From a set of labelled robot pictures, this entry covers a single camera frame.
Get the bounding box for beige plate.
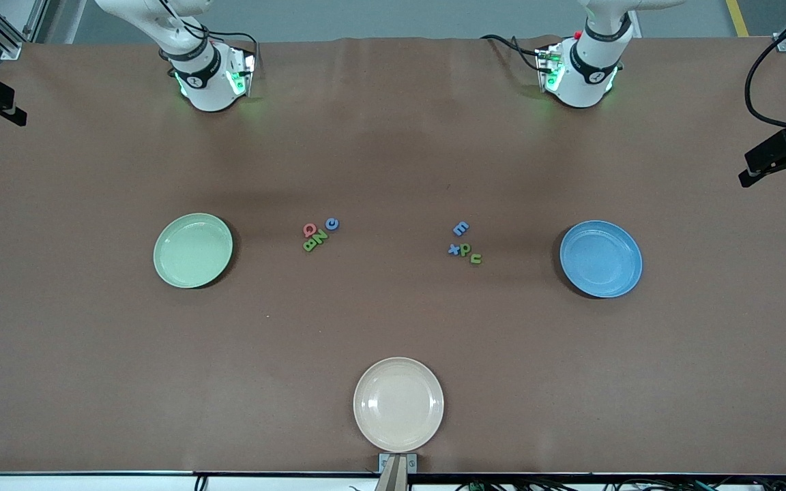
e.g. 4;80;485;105
353;357;446;453

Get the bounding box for brown table cover mat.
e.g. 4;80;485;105
0;35;786;475

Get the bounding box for light green plate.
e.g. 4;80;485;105
153;213;234;289

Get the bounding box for blue plate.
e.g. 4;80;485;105
559;220;643;299

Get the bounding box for black table edge rail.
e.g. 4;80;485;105
0;469;786;479

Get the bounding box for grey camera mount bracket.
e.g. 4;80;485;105
378;453;418;491

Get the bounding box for black base cable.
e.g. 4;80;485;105
181;17;261;69
480;33;545;72

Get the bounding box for silver base connector plate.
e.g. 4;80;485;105
535;42;566;93
228;46;257;98

